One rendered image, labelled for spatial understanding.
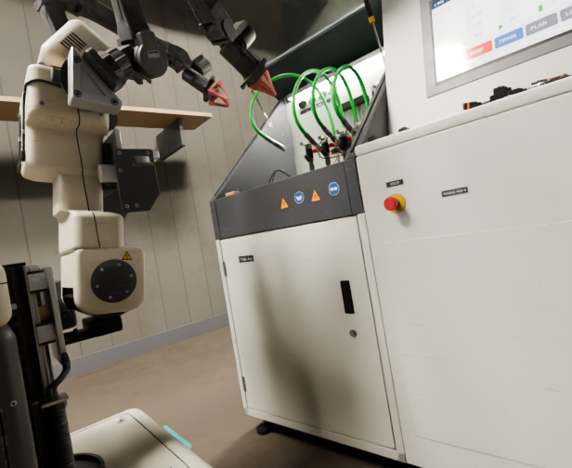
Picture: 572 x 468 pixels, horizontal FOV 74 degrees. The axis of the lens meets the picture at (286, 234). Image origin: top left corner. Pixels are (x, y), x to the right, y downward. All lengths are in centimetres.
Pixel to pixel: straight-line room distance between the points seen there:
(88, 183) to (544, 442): 122
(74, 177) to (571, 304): 114
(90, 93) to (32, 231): 238
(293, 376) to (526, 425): 71
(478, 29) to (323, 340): 103
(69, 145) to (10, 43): 263
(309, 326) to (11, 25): 315
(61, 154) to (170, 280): 251
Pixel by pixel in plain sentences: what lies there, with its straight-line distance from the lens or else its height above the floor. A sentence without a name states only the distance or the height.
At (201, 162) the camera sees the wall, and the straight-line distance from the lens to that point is 375.
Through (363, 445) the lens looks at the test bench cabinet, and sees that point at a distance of 135.
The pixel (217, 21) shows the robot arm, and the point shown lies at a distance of 120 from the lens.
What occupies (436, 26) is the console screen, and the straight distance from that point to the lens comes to 141.
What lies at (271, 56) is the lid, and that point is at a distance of 191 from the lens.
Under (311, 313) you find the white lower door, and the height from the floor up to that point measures 50.
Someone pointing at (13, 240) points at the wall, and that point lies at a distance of 324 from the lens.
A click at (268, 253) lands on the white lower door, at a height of 71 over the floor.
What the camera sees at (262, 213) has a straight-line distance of 134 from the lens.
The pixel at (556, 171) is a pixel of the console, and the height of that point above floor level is 80.
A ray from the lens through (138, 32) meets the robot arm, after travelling 103.
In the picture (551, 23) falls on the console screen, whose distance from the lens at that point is 128.
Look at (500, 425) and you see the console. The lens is 111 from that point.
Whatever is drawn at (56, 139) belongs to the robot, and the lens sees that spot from 107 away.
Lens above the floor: 77
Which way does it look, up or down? level
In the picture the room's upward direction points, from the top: 10 degrees counter-clockwise
